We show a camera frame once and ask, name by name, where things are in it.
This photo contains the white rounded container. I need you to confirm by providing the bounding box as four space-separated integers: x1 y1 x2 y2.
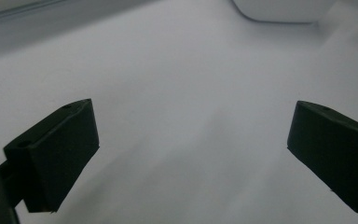
231 0 337 24

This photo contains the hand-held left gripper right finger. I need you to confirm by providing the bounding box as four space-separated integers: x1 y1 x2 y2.
286 100 358 215

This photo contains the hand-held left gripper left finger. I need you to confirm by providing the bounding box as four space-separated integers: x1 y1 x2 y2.
0 98 101 214

